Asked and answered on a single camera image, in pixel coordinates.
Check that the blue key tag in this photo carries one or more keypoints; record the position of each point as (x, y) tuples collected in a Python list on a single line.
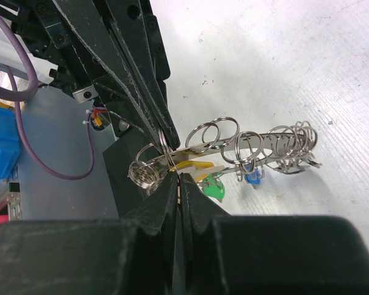
[(253, 178)]

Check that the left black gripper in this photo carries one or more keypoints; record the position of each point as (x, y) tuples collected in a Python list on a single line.
[(110, 51)]

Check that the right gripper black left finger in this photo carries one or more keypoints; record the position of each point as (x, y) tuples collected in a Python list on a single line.
[(131, 255)]

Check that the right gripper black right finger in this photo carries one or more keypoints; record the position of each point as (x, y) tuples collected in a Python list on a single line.
[(279, 254)]

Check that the large silver keyring disc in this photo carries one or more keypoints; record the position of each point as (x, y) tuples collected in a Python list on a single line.
[(286, 149)]

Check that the yellow tagged key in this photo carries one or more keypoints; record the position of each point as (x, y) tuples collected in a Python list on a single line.
[(198, 170)]

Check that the blue plastic storage bin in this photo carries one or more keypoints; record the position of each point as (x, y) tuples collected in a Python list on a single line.
[(9, 142)]

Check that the green key tag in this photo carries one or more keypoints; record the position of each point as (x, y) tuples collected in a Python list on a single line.
[(213, 187)]

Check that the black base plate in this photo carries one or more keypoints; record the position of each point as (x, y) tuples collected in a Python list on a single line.
[(118, 157)]

